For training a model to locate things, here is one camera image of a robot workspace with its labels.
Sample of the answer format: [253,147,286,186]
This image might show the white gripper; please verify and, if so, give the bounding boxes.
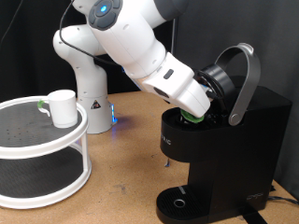
[140,51,212,119]

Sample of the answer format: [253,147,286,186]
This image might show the white mug green-taped handle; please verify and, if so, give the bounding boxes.
[36,89,78,129]

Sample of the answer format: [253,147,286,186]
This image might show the white two-tier turntable shelf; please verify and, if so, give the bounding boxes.
[0,94,93,209]

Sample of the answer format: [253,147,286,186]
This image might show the black tape strap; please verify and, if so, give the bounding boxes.
[239,204,269,224]

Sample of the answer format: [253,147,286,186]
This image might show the black backdrop curtain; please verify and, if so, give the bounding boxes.
[0,0,178,102]

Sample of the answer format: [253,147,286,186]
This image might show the black Keurig coffee machine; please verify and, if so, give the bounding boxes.
[155,42,293,224]

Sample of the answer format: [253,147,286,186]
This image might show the black machine power cable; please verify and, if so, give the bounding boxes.
[267,195,299,206]

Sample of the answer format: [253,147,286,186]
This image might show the green-lidded coffee pod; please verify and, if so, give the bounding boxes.
[180,108,206,125]

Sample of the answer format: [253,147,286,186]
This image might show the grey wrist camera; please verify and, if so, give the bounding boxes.
[199,77,217,96]

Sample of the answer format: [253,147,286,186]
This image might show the black robot camera cable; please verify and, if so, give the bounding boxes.
[58,0,226,102]

